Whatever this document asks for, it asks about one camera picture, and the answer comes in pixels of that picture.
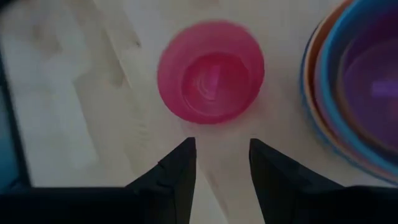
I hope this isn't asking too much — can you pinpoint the small red plastic bowl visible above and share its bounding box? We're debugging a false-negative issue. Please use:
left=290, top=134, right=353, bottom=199
left=156, top=19, right=266, bottom=126

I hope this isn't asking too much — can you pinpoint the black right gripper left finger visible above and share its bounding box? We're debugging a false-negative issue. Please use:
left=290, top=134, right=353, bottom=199
left=124, top=136, right=197, bottom=224

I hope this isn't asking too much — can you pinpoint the medium blue plastic bowl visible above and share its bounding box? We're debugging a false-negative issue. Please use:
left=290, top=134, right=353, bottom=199
left=318, top=0, right=398, bottom=170

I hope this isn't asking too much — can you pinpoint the large light blue plastic bowl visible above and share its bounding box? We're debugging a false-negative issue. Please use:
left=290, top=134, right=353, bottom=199
left=298, top=21, right=398, bottom=185

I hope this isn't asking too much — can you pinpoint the black metal table frame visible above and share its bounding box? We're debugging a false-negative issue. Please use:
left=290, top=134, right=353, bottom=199
left=0, top=46, right=34, bottom=190

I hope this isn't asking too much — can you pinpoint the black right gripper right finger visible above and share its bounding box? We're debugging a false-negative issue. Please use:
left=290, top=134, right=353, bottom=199
left=248, top=138, right=398, bottom=224

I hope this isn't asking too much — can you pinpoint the small purple plastic bowl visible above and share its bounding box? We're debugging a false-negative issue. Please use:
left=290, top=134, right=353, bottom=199
left=337, top=9, right=398, bottom=156

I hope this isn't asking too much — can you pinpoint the orange plastic bowl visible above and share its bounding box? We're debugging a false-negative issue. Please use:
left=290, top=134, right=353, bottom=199
left=303, top=0, right=398, bottom=180

